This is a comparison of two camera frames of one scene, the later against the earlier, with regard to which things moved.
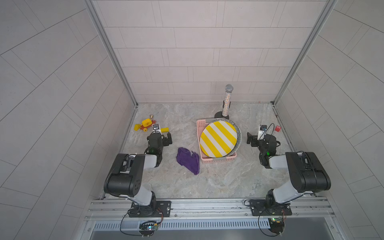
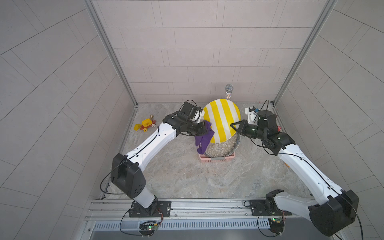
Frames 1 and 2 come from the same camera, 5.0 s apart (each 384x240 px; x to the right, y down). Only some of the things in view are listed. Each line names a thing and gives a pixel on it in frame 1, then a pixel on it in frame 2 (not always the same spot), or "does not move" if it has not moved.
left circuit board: [147, 228] does not move
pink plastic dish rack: [201, 125] does not move
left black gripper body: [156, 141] to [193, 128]
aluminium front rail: [321, 209] does not move
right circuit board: [276, 225] does not move
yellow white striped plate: [218, 139] to [221, 113]
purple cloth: [191, 162] to [203, 140]
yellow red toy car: [146, 123] does not move
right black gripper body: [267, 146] to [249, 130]
